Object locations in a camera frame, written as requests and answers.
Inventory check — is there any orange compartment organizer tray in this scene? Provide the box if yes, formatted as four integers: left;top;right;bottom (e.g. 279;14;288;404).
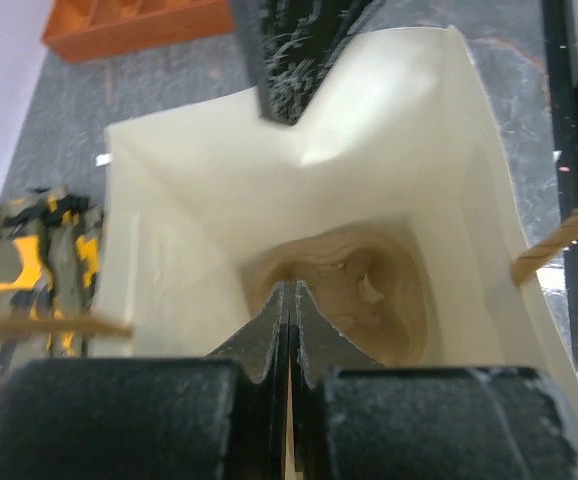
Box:
42;0;234;63

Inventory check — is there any camouflage folded cloth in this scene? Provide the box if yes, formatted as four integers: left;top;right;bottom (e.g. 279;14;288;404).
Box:
0;187;106;376

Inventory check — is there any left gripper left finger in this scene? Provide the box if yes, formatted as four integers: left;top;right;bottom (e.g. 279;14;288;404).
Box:
0;282;290;479

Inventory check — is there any brown paper bag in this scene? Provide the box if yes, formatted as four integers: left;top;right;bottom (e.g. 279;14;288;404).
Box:
91;28;578;419

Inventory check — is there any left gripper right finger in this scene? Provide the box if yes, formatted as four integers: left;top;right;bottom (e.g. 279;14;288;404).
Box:
290;281;578;479

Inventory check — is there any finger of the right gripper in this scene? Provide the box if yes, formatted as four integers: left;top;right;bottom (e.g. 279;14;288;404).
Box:
231;0;383;125

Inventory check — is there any cardboard cup carrier tray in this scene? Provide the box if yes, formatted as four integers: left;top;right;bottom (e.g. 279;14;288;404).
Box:
246;228;428;367

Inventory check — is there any white wrapped straw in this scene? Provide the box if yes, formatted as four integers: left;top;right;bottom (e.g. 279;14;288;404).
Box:
95;154;112;167

